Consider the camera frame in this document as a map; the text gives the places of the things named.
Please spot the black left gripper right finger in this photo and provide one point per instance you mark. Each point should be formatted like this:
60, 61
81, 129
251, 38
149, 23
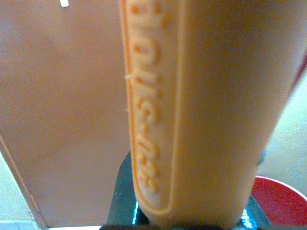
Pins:
255, 215

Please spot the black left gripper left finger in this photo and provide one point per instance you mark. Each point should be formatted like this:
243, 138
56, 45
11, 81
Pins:
121, 196

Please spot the red round plastic container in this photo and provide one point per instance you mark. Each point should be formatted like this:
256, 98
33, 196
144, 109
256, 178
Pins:
280, 203

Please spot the brown door panel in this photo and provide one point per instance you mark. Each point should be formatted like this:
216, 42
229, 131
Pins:
62, 115

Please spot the small white tag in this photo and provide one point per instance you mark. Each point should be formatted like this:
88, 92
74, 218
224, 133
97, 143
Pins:
64, 3

